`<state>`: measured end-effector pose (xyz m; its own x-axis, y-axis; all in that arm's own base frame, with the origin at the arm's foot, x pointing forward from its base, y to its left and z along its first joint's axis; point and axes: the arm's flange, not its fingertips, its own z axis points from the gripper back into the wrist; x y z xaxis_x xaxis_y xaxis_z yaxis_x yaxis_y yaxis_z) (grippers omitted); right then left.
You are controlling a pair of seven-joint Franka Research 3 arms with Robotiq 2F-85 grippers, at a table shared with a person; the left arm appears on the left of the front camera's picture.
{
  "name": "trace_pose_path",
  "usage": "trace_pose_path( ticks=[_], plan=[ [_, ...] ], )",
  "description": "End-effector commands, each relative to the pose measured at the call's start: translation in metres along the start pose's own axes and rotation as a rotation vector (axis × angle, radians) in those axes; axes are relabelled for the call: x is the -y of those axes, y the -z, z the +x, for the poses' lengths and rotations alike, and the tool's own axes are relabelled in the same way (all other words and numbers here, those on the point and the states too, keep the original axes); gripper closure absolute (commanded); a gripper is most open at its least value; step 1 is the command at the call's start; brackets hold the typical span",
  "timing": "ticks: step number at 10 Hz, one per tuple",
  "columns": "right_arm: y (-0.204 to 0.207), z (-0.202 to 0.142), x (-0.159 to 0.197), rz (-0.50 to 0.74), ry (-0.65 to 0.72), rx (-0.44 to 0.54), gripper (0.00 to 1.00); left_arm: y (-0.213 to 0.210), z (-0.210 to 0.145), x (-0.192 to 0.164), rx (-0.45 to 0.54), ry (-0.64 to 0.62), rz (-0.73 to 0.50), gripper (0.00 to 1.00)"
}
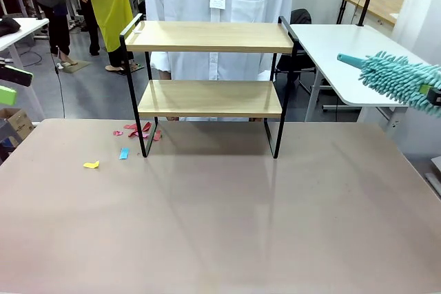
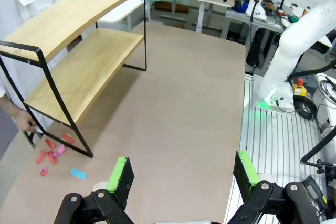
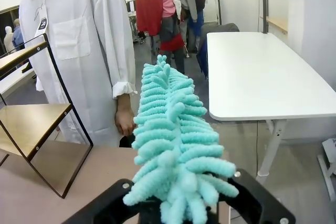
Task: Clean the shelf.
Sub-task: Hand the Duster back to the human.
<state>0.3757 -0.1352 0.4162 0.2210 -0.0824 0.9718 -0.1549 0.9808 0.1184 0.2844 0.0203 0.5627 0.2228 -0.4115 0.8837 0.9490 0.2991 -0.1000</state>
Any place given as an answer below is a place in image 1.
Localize teal microfiber duster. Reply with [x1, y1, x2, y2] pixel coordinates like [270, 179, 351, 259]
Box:
[336, 51, 441, 118]

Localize cardboard box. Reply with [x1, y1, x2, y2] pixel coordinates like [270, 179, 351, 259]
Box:
[0, 107, 35, 143]

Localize black cloth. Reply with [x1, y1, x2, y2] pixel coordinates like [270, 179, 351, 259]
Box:
[0, 17, 22, 37]

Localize white desk grey legs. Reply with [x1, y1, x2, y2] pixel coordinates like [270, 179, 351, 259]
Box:
[0, 17, 51, 83]

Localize grey floor mat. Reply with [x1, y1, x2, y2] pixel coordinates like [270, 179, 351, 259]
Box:
[57, 61, 93, 74]

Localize wooden top table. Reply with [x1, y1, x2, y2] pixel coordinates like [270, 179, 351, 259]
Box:
[343, 0, 404, 26]

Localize white table rounded corner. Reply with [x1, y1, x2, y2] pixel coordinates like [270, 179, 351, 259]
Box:
[289, 23, 441, 133]

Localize black office chair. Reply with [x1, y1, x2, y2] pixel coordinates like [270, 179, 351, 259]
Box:
[277, 8, 327, 95]

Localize black hanging cable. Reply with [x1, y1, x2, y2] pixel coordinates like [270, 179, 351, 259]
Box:
[51, 44, 67, 119]

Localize grey metal base frame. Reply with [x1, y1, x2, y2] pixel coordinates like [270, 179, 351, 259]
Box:
[424, 156, 441, 202]

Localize black frame wooden shelf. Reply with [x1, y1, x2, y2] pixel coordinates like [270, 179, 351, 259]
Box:
[119, 13, 300, 160]

